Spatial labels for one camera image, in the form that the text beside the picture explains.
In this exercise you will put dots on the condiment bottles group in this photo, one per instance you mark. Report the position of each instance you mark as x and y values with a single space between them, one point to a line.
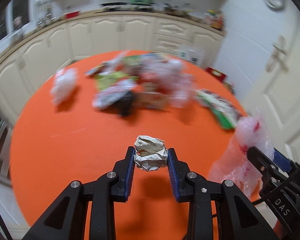
214 19

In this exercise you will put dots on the wok pan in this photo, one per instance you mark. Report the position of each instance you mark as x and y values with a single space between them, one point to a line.
176 11

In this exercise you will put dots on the white plastic bag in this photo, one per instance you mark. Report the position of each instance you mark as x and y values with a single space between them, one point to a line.
64 83

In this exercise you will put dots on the lower kitchen cabinets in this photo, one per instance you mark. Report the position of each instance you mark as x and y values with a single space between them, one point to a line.
25 66

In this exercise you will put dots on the black plastic bag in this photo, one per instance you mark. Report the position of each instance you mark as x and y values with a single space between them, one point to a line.
125 105

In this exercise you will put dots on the green electric pot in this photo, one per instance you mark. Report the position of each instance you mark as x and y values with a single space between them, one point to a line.
141 2

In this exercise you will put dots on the green snack wrapper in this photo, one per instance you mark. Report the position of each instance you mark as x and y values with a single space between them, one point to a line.
104 81

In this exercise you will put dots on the orange round tablecloth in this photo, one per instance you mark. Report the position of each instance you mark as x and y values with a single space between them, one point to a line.
52 146

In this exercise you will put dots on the rice bag white green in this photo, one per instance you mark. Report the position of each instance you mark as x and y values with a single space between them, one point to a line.
191 54

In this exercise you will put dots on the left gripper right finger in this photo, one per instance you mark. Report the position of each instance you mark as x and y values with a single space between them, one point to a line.
237 217

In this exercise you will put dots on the gas stove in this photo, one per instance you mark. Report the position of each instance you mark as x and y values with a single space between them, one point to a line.
124 6

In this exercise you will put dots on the red basin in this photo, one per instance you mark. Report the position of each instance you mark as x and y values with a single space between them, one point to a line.
73 14

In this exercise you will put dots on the rice noodle package red text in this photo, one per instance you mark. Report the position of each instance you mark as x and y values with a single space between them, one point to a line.
222 109

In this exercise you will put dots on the white door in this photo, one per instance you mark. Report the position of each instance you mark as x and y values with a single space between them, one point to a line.
277 95

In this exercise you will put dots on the flat beige paper package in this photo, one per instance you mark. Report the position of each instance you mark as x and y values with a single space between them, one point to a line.
151 99

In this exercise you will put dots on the door handle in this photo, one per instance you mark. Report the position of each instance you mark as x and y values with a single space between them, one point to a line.
275 58

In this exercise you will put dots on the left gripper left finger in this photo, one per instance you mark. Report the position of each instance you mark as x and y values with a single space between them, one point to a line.
66 217

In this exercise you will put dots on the clear plastic bag red print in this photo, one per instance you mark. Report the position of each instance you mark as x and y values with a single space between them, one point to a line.
233 164

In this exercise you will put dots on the white red snack wrapper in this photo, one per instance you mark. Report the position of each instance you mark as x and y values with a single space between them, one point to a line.
112 94

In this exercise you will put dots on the white paper ball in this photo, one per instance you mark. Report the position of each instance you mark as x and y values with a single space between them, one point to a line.
150 154

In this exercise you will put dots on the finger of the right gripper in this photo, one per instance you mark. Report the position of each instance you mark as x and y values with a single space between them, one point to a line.
281 161
265 166

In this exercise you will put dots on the milk carton box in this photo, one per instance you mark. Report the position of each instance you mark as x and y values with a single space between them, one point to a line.
133 65

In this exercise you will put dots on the hanging utensil rack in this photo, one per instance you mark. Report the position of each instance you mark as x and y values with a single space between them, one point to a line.
43 12

